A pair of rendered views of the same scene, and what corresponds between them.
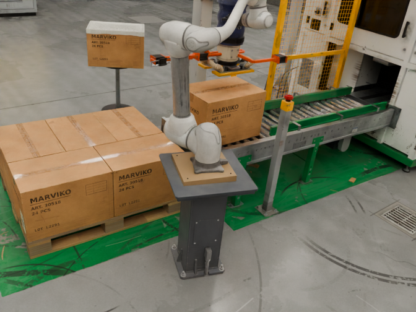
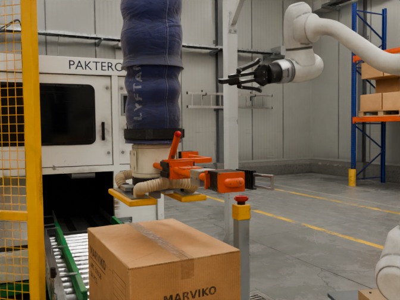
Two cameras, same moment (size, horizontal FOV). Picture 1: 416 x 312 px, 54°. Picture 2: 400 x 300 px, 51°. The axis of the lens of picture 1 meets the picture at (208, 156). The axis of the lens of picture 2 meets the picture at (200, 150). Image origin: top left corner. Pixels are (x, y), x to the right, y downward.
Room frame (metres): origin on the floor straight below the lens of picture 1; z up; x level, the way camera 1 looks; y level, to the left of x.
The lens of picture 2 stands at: (2.60, 1.47, 1.37)
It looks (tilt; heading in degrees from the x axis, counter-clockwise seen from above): 3 degrees down; 283
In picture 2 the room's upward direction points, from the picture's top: 1 degrees counter-clockwise
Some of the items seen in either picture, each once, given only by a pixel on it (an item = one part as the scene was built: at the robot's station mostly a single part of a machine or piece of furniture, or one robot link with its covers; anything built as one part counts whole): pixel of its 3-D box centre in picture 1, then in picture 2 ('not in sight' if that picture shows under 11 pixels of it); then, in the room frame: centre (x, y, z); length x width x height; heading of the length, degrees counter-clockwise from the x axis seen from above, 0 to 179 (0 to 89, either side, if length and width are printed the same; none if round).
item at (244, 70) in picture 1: (233, 69); (177, 188); (3.06, -0.13, 1.13); 0.34 x 0.10 x 0.05; 127
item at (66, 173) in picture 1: (90, 162); not in sight; (2.77, 0.93, 0.34); 1.20 x 1.00 x 0.40; 126
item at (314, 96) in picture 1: (297, 98); (60, 253); (4.04, -0.86, 0.60); 1.60 x 0.10 x 0.09; 126
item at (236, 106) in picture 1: (220, 111); (156, 288); (3.13, -0.06, 0.75); 0.60 x 0.40 x 0.40; 130
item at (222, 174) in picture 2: (158, 59); (224, 180); (2.78, 0.41, 1.23); 0.08 x 0.07 x 0.05; 127
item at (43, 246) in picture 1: (91, 190); not in sight; (2.77, 0.93, 0.07); 1.20 x 1.00 x 0.14; 126
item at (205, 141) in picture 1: (207, 140); not in sight; (2.17, 0.02, 0.95); 0.18 x 0.16 x 0.22; 56
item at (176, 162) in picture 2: (200, 55); (177, 168); (2.98, 0.13, 1.24); 0.10 x 0.08 x 0.06; 37
